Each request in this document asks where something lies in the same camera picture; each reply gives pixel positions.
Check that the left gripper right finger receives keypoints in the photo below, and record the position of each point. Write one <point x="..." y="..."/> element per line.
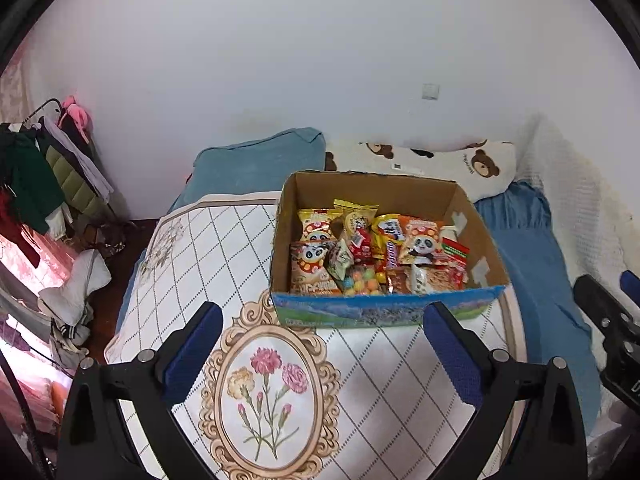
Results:
<point x="549" y="442"/>

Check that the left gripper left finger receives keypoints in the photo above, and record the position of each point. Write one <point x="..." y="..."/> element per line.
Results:
<point x="95" y="440"/>

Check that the clear bear biscuit bag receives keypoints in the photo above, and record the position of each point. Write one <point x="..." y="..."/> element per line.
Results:
<point x="425" y="280"/>

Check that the red white snack packet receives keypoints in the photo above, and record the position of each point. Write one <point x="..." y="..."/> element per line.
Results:
<point x="455" y="257"/>

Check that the brown cake packet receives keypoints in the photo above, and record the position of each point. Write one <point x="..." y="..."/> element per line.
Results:
<point x="398" y="281"/>

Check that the orange panda snack bag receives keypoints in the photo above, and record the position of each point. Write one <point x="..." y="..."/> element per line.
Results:
<point x="421" y="244"/>
<point x="309" y="276"/>

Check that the colourful candy ball bag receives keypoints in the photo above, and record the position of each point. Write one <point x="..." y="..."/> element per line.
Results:
<point x="361" y="281"/>

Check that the Sedaap instant noodle packet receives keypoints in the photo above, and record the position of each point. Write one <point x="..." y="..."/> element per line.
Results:
<point x="387" y="237"/>

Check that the small red candy packet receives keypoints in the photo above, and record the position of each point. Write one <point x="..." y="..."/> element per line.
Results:
<point x="360" y="246"/>

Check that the small green white packet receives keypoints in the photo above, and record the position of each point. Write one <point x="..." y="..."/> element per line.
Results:
<point x="340" y="260"/>

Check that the yellow rice cracker bag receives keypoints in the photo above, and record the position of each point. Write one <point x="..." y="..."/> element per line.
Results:
<point x="354" y="217"/>

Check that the yellow panda snack bag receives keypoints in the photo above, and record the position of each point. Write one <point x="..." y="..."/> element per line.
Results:
<point x="316" y="224"/>

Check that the white wafer packet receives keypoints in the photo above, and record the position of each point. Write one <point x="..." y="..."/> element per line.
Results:
<point x="449" y="232"/>

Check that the white knitted blanket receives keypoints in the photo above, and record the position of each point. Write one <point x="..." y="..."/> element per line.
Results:
<point x="596" y="232"/>

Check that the white floral quilt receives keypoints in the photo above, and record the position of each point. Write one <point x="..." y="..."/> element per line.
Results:
<point x="279" y="402"/>

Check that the bear print pillow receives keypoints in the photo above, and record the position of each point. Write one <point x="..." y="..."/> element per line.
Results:
<point x="482" y="169"/>

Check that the cardboard milk box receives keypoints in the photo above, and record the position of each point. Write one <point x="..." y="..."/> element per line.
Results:
<point x="424" y="198"/>

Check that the clothes rack with clothes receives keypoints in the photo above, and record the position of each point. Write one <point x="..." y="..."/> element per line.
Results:
<point x="50" y="178"/>

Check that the teal pillow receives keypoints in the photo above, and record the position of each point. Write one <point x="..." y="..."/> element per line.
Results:
<point x="261" y="165"/>

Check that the white wall switch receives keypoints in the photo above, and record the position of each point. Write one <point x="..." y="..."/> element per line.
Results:
<point x="430" y="92"/>

